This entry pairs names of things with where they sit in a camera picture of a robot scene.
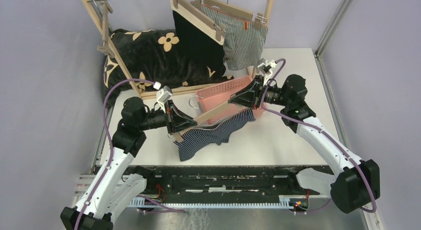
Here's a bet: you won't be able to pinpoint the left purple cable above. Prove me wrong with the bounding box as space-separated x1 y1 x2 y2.
73 78 187 230

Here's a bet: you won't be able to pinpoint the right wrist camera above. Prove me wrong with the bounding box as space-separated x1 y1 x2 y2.
256 58 277 78

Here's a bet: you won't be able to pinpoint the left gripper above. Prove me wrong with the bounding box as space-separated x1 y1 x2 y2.
138 99 198 135

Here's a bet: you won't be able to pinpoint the purple cable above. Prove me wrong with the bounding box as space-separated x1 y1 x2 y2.
260 58 378 214
73 78 187 230

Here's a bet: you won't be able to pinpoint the navy striped underwear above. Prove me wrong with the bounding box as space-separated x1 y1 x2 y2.
174 109 256 161

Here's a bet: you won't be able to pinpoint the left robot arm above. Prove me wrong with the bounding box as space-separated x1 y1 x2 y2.
60 97 198 230

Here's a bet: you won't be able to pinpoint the wooden clothes rack frame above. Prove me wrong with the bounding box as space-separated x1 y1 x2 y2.
81 0 274 99

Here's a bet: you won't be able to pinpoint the wooden clip hanger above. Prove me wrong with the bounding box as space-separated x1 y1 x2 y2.
170 0 225 46
171 101 233 142
193 0 268 30
97 1 115 59

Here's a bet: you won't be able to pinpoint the black floral pillow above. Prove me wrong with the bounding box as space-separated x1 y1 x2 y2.
110 29 234 91

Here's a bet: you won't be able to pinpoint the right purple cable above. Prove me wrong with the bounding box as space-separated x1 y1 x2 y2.
260 58 378 214

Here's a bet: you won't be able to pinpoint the empty wooden clip hanger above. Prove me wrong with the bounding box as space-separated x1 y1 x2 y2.
97 1 115 59

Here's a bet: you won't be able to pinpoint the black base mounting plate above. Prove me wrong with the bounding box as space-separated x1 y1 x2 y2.
124 165 317 204

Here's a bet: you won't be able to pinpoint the black underwear cream waistband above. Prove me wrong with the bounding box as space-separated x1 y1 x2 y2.
172 11 226 76

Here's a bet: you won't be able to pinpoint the grey striped boxer shorts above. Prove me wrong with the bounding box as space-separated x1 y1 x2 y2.
200 4 269 71

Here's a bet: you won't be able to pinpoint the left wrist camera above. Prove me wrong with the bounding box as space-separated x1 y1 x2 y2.
156 86 173 110

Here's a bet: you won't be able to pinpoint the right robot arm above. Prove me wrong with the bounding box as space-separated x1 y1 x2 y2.
228 74 380 214

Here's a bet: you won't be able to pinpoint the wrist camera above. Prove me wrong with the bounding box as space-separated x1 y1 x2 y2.
156 86 173 110
256 58 277 78

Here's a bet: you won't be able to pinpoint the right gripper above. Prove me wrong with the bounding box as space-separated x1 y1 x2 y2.
229 75 290 110

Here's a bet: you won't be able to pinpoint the pink plastic basket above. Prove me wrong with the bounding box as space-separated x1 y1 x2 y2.
195 76 252 125

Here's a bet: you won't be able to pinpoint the white slotted cable duct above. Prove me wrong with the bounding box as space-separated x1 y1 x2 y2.
128 197 307 210

